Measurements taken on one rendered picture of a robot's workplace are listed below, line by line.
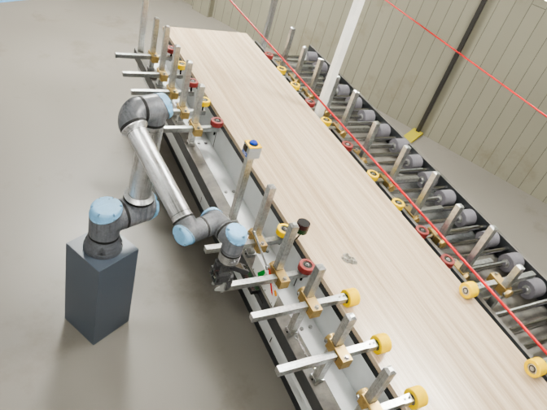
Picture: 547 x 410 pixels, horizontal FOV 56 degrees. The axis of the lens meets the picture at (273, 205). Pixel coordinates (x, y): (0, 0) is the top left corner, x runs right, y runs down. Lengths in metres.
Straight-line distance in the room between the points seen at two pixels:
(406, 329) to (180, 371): 1.29
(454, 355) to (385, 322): 0.32
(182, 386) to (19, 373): 0.82
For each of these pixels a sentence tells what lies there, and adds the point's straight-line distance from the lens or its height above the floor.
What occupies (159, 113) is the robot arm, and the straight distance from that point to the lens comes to 2.27.
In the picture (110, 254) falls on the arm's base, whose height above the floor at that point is 0.63.
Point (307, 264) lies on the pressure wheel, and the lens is 2.45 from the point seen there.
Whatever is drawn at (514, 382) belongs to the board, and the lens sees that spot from 2.56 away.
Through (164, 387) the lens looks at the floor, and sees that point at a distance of 2.97.
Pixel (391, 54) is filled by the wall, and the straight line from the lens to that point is 6.20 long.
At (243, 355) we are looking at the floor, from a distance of 3.17.
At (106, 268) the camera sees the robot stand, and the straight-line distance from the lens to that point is 2.64.
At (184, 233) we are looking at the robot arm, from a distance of 2.02.
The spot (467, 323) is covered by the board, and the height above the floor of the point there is 0.90.
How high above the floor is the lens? 2.55
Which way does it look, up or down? 37 degrees down
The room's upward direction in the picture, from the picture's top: 19 degrees clockwise
